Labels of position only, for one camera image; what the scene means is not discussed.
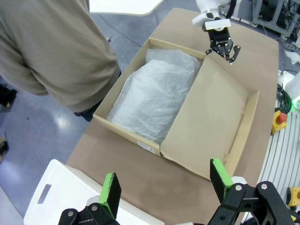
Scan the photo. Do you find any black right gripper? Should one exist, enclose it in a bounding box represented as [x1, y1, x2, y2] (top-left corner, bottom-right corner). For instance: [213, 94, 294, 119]
[205, 27, 241, 66]

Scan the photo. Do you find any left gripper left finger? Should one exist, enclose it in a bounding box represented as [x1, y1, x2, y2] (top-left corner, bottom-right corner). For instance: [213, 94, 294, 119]
[58, 172, 122, 225]

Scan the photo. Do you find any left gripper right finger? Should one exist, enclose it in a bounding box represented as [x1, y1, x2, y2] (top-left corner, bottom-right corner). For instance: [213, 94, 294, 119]
[207, 158, 296, 225]

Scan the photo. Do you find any white tissue paper sheet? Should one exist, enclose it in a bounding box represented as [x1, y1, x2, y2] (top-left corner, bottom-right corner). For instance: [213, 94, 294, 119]
[106, 48, 203, 145]

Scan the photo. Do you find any white robot base, green light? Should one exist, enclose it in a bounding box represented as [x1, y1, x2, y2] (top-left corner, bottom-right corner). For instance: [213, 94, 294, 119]
[277, 70, 300, 113]

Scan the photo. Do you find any white box lid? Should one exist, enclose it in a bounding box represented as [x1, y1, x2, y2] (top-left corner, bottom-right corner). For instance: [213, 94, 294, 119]
[23, 158, 165, 225]

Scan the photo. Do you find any cardboard shoe box with lid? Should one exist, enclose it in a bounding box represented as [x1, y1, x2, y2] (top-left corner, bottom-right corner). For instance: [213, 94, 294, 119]
[93, 37, 260, 181]

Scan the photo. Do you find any grey ribbed metal platform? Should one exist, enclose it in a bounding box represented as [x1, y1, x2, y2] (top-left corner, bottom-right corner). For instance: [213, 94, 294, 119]
[257, 112, 300, 225]

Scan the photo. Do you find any white crumpled cloth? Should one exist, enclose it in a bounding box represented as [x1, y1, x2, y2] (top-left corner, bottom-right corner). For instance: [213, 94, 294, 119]
[284, 50, 300, 65]

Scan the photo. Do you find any yellow emergency stop button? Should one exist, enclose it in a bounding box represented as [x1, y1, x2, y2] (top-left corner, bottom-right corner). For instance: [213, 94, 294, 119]
[271, 110, 288, 135]
[287, 187, 300, 207]

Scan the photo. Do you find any white table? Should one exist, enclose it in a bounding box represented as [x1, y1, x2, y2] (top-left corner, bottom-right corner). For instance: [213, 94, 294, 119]
[89, 0, 165, 16]

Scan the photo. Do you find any person in beige sweater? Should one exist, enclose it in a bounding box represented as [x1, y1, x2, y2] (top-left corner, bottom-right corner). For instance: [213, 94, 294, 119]
[0, 0, 122, 123]

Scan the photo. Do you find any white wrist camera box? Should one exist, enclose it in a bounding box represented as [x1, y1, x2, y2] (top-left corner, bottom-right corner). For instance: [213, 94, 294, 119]
[202, 18, 232, 31]

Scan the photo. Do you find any grey metal equipment frame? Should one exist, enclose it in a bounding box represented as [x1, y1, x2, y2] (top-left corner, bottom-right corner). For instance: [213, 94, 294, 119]
[252, 0, 300, 40]

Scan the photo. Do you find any dark cable bundle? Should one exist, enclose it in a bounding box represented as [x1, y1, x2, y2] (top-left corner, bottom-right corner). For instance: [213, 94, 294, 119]
[274, 83, 293, 114]

